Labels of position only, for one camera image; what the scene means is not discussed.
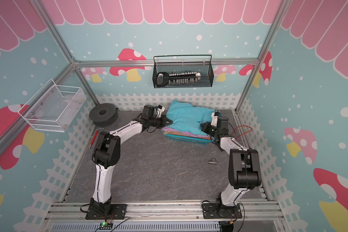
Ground teal plastic basket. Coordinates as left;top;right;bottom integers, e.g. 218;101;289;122
162;132;214;145

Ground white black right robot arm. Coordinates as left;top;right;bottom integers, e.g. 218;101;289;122
200;112;262;210

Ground small metal clip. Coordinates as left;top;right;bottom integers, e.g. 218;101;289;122
208;158;217;165

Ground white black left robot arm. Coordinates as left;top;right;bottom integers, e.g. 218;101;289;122
90;105;173;213

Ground khaki pants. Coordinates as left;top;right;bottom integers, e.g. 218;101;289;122
162;131;191;137

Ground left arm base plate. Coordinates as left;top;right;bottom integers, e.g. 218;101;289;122
85;204;127;220

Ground teal pants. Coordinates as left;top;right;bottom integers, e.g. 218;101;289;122
166;100;215;135

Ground purple pants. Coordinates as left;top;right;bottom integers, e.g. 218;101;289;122
161;127;210;140

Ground green circuit board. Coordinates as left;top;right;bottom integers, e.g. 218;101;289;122
96;222;113;231

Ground white wire wall basket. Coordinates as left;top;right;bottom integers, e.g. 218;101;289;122
17;79;87;132

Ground red cable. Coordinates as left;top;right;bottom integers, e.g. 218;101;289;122
230;125;253;141

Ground black foam roll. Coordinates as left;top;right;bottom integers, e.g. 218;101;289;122
89;103;119;127

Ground black wire wall basket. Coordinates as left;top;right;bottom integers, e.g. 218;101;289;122
152;55;214;89

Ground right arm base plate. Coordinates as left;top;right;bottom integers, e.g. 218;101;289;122
201;201;243;220

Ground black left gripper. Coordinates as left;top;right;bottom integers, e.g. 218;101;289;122
148;114;173;128

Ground red handled screwdriver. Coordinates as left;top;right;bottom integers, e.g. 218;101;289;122
88;128;100;149

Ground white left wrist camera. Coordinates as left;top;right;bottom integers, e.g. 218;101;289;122
155;105;165;118

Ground black socket holder tool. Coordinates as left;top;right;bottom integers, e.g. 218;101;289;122
155;72;201;87

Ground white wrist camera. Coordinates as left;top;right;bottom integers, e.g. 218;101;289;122
155;105;165;118
211;111;221;127

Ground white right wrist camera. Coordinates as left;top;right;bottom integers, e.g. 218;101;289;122
211;111;221;127

